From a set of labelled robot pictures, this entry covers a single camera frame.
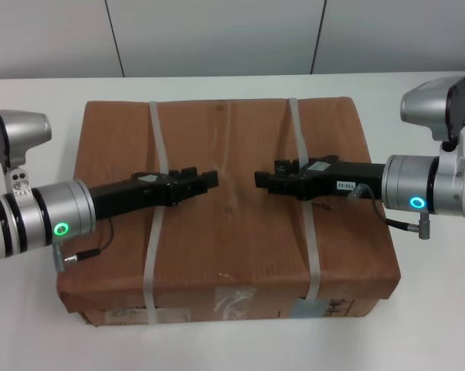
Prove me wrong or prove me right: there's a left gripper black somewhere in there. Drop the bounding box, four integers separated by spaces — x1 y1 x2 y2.
89 165 221 223

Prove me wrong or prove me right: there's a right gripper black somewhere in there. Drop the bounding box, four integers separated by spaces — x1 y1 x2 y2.
253 154 387 203

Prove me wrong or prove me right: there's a brown cardboard box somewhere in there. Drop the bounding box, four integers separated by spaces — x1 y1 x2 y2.
56 95 402 328

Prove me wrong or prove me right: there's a white plastic packing strap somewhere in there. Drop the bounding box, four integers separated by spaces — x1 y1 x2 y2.
287 97 321 301
143 100 171 326

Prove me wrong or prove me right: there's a right gripper cable with plugs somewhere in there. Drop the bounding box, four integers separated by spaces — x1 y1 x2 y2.
348 183 431 241

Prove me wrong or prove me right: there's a right wrist camera silver housing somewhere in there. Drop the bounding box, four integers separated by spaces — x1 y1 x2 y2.
399 75 465 156

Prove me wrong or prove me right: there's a wrist camera silver housing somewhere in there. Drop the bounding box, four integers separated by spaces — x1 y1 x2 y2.
399 75 465 156
0 110 53 195

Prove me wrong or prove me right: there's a left wrist camera silver housing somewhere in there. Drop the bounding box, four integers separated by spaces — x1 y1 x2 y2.
0 110 53 195

